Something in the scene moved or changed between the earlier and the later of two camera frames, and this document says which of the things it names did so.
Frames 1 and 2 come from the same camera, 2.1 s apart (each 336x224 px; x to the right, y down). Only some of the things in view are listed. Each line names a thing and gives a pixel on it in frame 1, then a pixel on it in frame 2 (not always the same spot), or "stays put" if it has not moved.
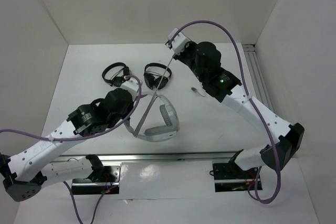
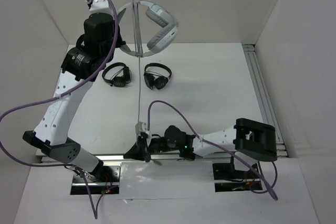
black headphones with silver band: (117, 79) stays put
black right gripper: (189, 45) → (140, 150)
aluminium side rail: (261, 92) stays put
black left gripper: (129, 107) → (119, 41)
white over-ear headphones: (161, 134) → (161, 38)
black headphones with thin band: (153, 79) stays put
